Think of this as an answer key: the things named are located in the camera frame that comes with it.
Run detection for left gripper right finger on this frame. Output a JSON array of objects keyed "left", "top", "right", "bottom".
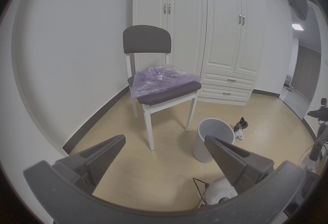
[{"left": 204, "top": 135, "right": 275, "bottom": 195}]

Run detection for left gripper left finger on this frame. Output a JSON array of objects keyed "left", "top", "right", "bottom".
[{"left": 54, "top": 135, "right": 126, "bottom": 195}]

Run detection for black plastic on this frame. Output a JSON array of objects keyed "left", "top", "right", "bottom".
[{"left": 234, "top": 117, "right": 249, "bottom": 131}]

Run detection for purple plastic bag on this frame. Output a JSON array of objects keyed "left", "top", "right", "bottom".
[{"left": 130, "top": 64, "right": 202, "bottom": 100}]

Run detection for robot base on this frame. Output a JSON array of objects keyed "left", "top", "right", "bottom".
[{"left": 204, "top": 157, "right": 321, "bottom": 218}]

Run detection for white trash bin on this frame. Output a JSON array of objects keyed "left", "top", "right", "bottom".
[{"left": 193, "top": 118, "right": 236, "bottom": 163}]

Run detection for grey curtain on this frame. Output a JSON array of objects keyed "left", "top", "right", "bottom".
[{"left": 292, "top": 46, "right": 321, "bottom": 100}]

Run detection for white chair grey cushions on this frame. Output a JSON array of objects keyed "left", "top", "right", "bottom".
[{"left": 122, "top": 25, "right": 202, "bottom": 151}]

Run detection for white wardrobe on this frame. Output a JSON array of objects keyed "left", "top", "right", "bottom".
[{"left": 132, "top": 0, "right": 265, "bottom": 107}]

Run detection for black cable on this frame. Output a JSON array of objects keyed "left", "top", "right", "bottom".
[{"left": 193, "top": 177, "right": 209, "bottom": 205}]

